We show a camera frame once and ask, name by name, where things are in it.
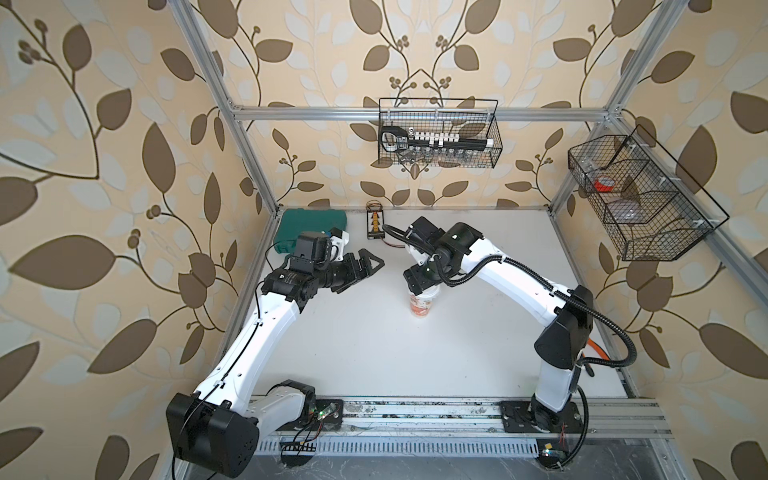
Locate black handled scissors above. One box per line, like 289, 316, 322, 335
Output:
379, 126, 413, 153

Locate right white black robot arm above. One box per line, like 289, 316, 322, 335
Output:
386, 217, 593, 432

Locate black yellow charging board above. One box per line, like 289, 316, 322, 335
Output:
366, 200, 386, 240

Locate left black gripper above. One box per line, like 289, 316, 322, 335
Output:
310, 249, 382, 290

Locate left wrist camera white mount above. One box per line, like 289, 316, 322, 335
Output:
293, 228, 350, 266

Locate red item in basket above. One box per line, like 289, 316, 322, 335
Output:
593, 175, 616, 193

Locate back black wire basket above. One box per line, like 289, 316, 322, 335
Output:
377, 97, 503, 169

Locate printed paper milk tea cup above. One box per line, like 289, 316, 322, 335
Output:
410, 285, 440, 317

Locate black corrugated cable conduit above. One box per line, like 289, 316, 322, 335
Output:
382, 223, 638, 368

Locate aluminium frame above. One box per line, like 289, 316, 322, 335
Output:
167, 0, 768, 289

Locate white black connector strip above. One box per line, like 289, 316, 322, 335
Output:
411, 132, 495, 151

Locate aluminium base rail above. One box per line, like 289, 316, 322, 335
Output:
247, 396, 686, 479

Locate green plastic tool case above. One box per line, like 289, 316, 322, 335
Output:
273, 208, 347, 254

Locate left arm base wiring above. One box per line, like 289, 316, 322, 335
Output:
278, 401, 344, 468

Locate clear plastic bag in basket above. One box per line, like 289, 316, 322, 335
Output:
605, 198, 646, 225

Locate black wire basket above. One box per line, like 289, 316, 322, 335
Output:
377, 97, 503, 169
568, 125, 730, 262

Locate right arm base wiring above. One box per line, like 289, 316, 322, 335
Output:
536, 386, 591, 472

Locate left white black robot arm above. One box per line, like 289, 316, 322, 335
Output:
166, 249, 384, 478

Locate right black wire basket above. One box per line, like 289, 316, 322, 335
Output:
568, 125, 730, 262

